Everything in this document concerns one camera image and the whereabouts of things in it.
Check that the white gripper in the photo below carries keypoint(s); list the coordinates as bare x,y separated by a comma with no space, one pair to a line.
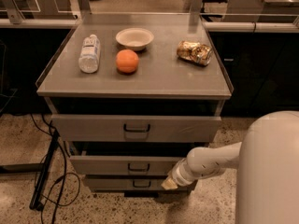
177,175

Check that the grey drawer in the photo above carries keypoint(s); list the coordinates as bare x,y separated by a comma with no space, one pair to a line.
98,183
123,165
120,128

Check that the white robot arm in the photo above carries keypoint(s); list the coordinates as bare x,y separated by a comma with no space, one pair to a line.
267,164

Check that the grey bottom drawer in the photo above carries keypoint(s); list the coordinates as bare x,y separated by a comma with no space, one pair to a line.
98,183

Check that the grey top drawer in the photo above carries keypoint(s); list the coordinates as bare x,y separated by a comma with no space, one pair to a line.
120,128

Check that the grey drawer cabinet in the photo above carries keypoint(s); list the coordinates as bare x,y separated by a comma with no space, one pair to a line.
162,85

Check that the black floor stand bar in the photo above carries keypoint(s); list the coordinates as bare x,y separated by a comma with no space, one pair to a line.
39,168

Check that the orange fruit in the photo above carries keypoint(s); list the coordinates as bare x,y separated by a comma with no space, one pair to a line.
127,61

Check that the crushed gold can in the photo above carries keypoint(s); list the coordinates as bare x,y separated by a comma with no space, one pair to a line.
194,52

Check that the clear plastic water bottle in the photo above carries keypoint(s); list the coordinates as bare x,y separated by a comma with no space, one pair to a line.
89,57

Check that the white paper bowl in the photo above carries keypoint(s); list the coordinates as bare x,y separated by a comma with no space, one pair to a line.
135,39

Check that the white horizontal rail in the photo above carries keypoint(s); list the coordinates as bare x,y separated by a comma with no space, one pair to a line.
242,27

